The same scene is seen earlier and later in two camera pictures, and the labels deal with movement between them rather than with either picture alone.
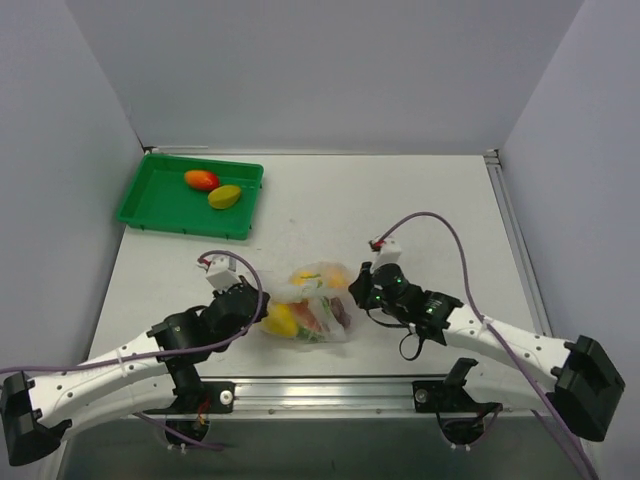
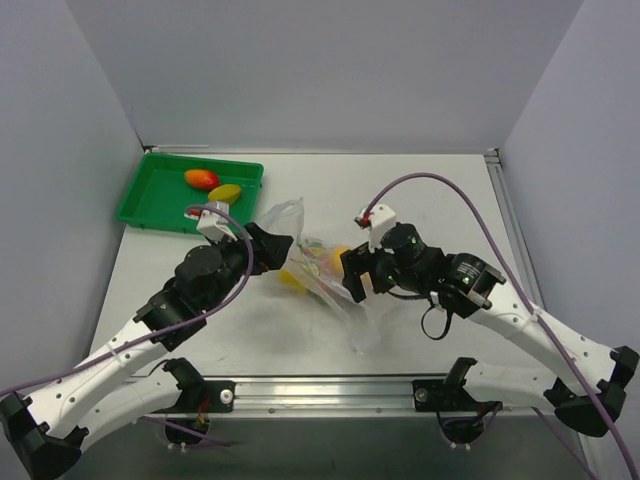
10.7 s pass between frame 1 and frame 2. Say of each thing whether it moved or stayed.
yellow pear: moved
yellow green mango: stayed
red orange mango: stayed
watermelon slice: moved
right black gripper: moved
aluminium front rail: stayed
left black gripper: moved
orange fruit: moved
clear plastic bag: moved
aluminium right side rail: stayed
